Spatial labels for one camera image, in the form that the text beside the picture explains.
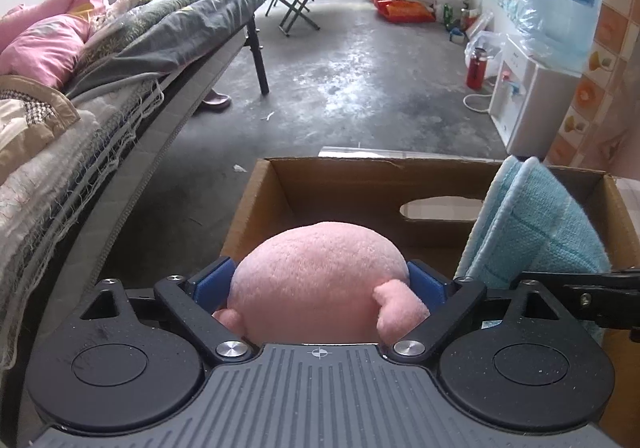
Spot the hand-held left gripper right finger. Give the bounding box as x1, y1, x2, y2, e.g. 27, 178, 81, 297
387, 259, 563, 364

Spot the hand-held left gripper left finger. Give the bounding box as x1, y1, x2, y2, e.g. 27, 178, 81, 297
80, 257, 253, 364

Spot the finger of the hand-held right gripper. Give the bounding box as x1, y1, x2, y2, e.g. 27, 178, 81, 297
520, 267, 640, 329

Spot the light blue towel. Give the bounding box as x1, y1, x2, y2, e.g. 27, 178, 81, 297
452, 155, 613, 344

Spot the pink plush toy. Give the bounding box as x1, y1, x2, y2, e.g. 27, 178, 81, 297
212, 222, 431, 344

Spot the cardboard box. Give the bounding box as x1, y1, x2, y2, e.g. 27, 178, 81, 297
220, 155, 640, 448

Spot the white water dispenser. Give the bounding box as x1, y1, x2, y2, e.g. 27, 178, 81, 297
487, 34, 584, 157

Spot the red thermos bottle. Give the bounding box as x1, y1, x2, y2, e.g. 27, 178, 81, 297
466, 48, 489, 90

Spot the beige checkered quilt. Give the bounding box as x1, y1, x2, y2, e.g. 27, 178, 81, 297
0, 75, 82, 184

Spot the clear plastic bag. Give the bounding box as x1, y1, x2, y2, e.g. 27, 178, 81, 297
464, 30, 507, 79

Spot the grey quilt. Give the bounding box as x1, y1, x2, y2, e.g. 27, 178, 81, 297
62, 0, 271, 101

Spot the blue water jug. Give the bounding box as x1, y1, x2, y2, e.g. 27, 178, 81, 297
515, 0, 609, 75

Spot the orange plastic bag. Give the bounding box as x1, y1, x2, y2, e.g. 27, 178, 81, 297
375, 0, 437, 24

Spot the pink quilt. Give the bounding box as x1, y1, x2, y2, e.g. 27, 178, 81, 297
0, 0, 111, 90

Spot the white cable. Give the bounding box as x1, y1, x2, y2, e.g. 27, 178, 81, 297
462, 92, 495, 115

